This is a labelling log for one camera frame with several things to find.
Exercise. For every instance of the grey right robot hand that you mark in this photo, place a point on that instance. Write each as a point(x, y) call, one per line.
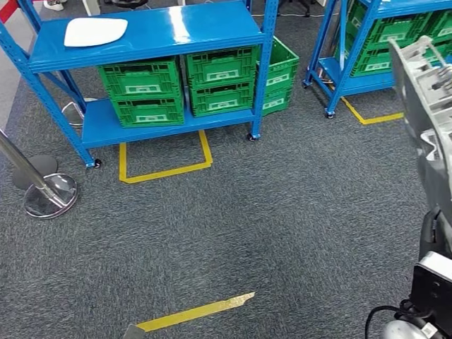
point(436, 234)

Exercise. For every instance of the grey wheel hubcap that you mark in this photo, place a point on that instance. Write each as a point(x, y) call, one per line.
point(423, 93)

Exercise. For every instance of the blue metal shelf rack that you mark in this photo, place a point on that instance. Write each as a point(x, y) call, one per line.
point(176, 28)
point(367, 83)

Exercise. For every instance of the dark robot body part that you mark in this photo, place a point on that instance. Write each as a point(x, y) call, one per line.
point(134, 333)

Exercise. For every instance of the white plastic cover part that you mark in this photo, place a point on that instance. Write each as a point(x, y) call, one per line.
point(95, 32)

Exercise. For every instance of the yellow floor tape square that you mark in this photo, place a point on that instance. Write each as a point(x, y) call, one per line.
point(194, 312)
point(381, 119)

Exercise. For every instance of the green plastic crate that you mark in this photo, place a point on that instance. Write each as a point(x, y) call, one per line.
point(222, 100)
point(148, 112)
point(374, 63)
point(388, 32)
point(282, 61)
point(141, 75)
point(277, 103)
point(441, 25)
point(219, 65)

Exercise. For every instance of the chrome base barrier stanchion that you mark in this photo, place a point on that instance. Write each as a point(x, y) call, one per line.
point(53, 199)

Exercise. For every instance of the red barrier belt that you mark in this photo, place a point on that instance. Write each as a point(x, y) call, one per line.
point(7, 9)

